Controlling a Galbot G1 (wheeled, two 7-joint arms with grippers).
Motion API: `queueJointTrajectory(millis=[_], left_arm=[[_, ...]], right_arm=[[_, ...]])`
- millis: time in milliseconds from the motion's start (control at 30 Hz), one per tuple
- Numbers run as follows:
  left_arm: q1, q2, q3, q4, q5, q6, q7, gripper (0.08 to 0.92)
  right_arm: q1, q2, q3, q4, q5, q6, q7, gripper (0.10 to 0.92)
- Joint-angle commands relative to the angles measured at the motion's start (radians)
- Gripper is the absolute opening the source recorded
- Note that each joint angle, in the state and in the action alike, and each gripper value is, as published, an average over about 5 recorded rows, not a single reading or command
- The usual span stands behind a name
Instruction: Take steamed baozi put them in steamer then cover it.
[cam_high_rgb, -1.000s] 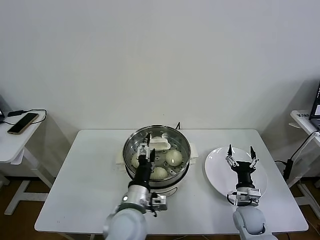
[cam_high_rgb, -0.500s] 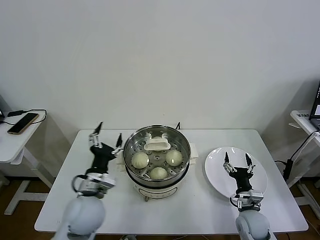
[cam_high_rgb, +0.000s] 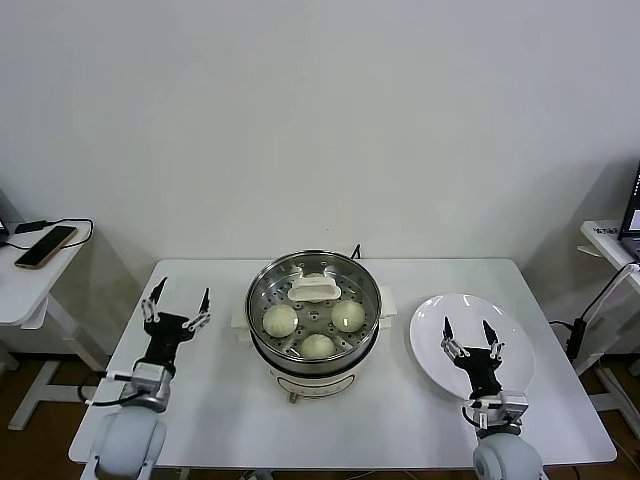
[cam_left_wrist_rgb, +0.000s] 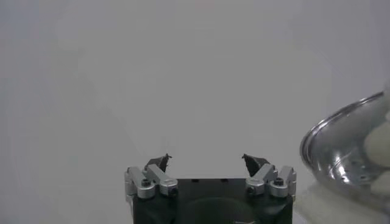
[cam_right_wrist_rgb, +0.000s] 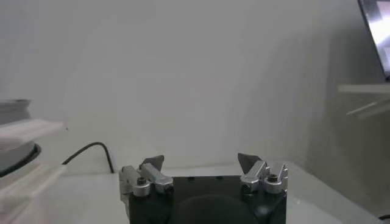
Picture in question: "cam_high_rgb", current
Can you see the black open laptop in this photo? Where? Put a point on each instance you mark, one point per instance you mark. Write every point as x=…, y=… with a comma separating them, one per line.
x=631, y=225

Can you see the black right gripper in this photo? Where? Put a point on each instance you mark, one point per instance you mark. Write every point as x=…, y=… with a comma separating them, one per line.
x=482, y=370

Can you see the steel steamer pot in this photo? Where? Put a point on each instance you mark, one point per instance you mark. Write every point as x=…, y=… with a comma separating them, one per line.
x=315, y=382

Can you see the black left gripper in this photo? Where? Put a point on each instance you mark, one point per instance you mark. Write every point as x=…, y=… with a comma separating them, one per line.
x=165, y=332

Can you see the stainless steel steamer basket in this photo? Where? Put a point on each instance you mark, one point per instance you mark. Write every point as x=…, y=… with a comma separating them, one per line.
x=350, y=359

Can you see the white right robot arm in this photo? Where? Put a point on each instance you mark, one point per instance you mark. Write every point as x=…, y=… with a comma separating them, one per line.
x=505, y=457

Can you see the white side table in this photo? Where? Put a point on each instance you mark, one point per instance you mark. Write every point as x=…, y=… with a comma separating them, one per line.
x=602, y=237
x=25, y=292

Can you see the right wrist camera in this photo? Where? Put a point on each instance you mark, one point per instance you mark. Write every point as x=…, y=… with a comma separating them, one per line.
x=514, y=409

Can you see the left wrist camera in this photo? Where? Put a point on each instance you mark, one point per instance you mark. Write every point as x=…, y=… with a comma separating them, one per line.
x=147, y=377

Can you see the dark power adapter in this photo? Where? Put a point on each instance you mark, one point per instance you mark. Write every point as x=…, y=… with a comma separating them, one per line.
x=577, y=337

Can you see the black phone charger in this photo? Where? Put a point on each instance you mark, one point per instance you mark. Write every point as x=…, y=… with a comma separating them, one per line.
x=31, y=226

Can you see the gold smartphone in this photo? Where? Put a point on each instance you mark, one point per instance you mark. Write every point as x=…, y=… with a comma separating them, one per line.
x=45, y=246

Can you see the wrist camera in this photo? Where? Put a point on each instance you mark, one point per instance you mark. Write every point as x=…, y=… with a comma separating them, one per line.
x=514, y=409
x=147, y=377

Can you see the white round plate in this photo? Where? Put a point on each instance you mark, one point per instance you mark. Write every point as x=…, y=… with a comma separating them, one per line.
x=515, y=360

